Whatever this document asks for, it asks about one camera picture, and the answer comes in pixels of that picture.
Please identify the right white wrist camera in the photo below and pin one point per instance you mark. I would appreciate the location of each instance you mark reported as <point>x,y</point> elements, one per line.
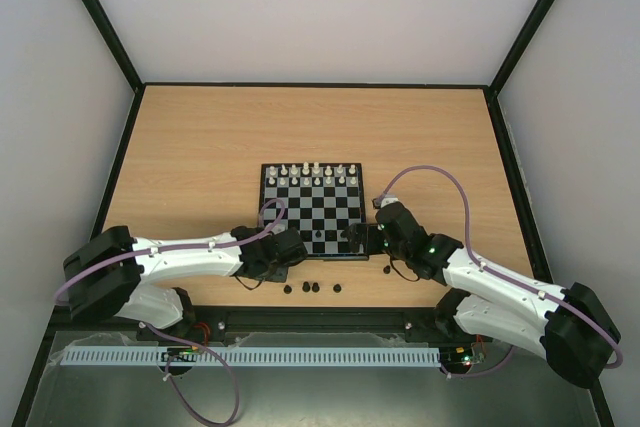
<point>384,200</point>

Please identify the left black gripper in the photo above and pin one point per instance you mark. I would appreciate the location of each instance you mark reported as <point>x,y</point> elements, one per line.
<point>279,276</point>

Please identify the grey slotted cable duct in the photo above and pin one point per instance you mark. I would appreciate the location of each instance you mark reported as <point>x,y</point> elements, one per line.
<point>157,356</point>

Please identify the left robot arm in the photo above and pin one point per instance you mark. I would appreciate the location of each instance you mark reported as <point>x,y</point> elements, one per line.
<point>117,275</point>

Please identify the black silver chess board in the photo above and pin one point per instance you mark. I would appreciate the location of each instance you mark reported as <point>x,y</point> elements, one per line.
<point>318,208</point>

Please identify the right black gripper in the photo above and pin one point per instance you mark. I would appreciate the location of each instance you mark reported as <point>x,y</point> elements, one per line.
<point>361,238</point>

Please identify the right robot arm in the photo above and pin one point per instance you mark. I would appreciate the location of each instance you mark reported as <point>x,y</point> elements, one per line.
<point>568,327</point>

